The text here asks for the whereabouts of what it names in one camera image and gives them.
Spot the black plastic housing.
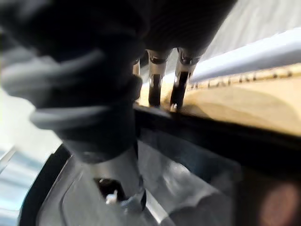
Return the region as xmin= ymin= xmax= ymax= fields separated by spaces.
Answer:
xmin=18 ymin=105 xmax=301 ymax=226

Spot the silver metal cart frame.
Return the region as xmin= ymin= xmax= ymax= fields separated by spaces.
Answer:
xmin=192 ymin=28 xmax=301 ymax=82

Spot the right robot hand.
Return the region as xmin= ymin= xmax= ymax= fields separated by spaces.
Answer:
xmin=0 ymin=0 xmax=236 ymax=212

